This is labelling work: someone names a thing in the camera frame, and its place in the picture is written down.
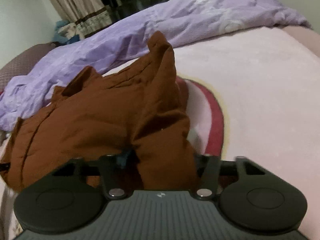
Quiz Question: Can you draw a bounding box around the bed with beige sheet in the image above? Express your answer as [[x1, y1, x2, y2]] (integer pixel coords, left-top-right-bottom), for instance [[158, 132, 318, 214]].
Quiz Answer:
[[282, 25, 320, 57]]

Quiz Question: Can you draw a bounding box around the brown jacket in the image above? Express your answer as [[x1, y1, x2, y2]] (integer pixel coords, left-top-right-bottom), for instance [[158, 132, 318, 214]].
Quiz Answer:
[[0, 31, 201, 194]]

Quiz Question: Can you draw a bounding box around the purple duvet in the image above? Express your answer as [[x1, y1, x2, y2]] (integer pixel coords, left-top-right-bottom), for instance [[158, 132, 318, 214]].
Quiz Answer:
[[0, 0, 312, 132]]

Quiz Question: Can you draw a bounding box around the blue plush toy pile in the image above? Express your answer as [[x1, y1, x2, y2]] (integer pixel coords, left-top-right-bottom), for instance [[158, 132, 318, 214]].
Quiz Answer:
[[54, 20, 84, 46]]

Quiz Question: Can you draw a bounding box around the mauve quilted headboard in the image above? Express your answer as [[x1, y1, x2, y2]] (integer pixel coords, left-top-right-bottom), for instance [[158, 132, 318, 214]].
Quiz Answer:
[[0, 43, 57, 92]]

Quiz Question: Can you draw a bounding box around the bed with pink sheet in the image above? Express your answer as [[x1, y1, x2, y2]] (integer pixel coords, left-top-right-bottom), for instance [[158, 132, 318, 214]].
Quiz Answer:
[[0, 27, 320, 240]]

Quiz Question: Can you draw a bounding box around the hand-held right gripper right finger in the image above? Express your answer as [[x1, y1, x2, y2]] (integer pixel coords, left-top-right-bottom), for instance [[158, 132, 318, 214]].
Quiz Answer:
[[194, 154, 269, 200]]

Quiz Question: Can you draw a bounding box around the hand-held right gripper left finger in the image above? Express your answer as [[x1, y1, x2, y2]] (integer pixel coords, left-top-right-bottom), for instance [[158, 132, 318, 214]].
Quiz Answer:
[[51, 151, 133, 200]]

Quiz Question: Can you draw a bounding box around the beige patterned curtain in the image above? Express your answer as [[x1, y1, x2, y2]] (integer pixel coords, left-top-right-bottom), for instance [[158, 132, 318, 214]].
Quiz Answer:
[[39, 0, 113, 38]]

